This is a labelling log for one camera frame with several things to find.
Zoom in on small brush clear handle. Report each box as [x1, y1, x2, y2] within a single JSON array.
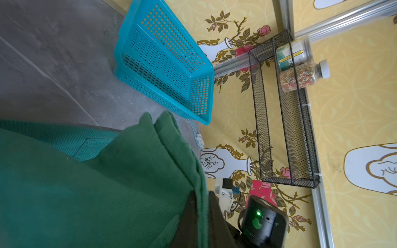
[[189, 119, 205, 150]]

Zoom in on teal plastic basket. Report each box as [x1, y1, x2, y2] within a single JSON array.
[[114, 1, 214, 125]]

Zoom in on green long pants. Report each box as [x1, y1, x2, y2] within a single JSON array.
[[1, 111, 209, 248]]

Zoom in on black wire mesh basket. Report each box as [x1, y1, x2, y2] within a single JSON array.
[[248, 30, 320, 189]]

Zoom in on jar with yellow label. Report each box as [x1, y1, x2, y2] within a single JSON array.
[[276, 36, 313, 71]]

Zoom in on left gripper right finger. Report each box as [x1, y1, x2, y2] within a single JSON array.
[[208, 191, 237, 248]]

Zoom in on jar with colourful beads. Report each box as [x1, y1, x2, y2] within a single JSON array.
[[279, 60, 330, 93]]

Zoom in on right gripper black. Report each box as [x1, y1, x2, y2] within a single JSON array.
[[215, 178, 240, 220]]

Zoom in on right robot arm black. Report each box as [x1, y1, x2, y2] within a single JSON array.
[[215, 178, 288, 248]]

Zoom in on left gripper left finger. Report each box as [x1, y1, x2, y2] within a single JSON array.
[[169, 191, 198, 248]]

